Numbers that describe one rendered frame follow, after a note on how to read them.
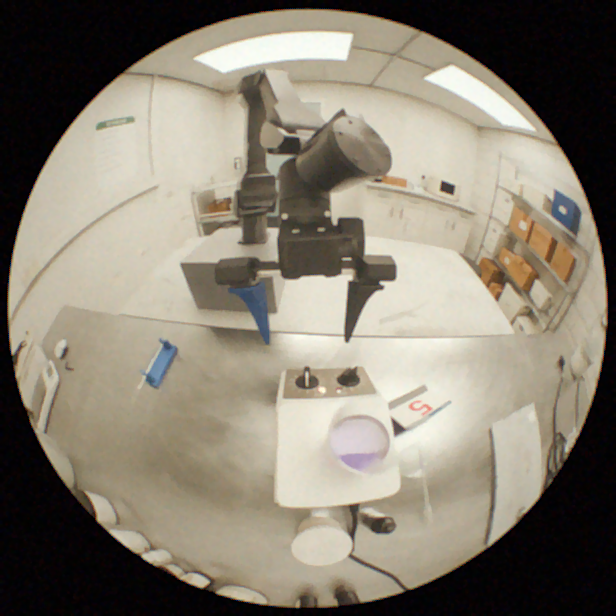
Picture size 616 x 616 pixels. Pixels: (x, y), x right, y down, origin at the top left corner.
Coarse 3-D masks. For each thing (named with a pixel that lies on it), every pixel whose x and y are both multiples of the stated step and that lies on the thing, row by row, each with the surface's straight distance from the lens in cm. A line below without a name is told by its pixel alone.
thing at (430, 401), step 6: (426, 396) 36; (432, 396) 36; (438, 396) 36; (414, 402) 34; (420, 402) 34; (426, 402) 34; (432, 402) 34; (438, 402) 34; (444, 402) 34; (420, 408) 33; (426, 408) 33; (432, 408) 33; (426, 414) 32
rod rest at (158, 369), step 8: (168, 344) 43; (160, 352) 45; (168, 352) 44; (160, 360) 44; (168, 360) 43; (152, 368) 44; (160, 368) 43; (152, 376) 41; (160, 376) 42; (152, 384) 42
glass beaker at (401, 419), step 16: (352, 400) 15; (368, 400) 16; (384, 400) 16; (400, 400) 16; (336, 416) 14; (384, 416) 19; (400, 416) 17; (416, 416) 16; (400, 432) 18; (416, 432) 16; (400, 448) 17; (336, 464) 16; (384, 464) 17; (400, 464) 14
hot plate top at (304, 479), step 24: (288, 408) 22; (312, 408) 22; (288, 432) 22; (312, 432) 22; (288, 456) 21; (312, 456) 21; (288, 480) 21; (312, 480) 21; (336, 480) 21; (360, 480) 22; (384, 480) 22; (288, 504) 22; (312, 504) 21; (336, 504) 22
